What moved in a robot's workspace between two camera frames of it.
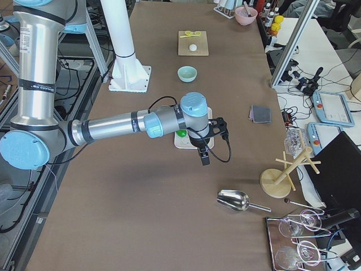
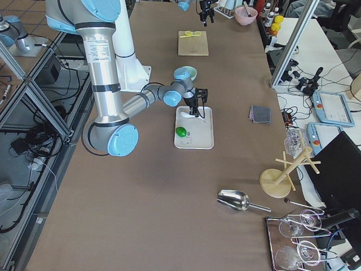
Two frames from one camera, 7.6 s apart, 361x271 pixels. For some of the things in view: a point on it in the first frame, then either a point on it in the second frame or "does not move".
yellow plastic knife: [189, 35] does not move
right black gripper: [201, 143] -> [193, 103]
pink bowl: [242, 16] does not move
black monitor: [338, 179] does not move
